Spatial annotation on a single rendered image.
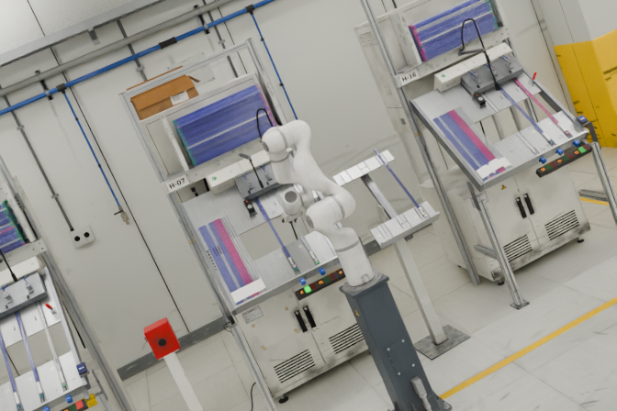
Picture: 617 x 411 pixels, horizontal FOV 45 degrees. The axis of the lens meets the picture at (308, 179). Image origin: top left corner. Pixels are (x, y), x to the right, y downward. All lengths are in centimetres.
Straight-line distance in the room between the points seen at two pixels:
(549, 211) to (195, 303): 268
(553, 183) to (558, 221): 23
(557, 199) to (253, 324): 193
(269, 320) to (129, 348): 191
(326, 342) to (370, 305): 94
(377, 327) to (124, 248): 270
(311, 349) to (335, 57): 246
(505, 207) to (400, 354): 138
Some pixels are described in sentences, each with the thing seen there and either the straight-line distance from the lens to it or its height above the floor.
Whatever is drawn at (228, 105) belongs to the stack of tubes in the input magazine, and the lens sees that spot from 402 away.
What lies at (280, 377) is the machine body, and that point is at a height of 16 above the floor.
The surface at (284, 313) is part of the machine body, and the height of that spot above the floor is 48.
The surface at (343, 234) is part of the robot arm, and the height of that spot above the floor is 96.
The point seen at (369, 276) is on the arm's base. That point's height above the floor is 73.
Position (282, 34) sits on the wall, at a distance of 565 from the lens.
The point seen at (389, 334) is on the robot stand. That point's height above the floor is 46.
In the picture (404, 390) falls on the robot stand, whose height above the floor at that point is 19.
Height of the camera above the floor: 183
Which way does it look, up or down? 11 degrees down
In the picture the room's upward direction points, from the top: 23 degrees counter-clockwise
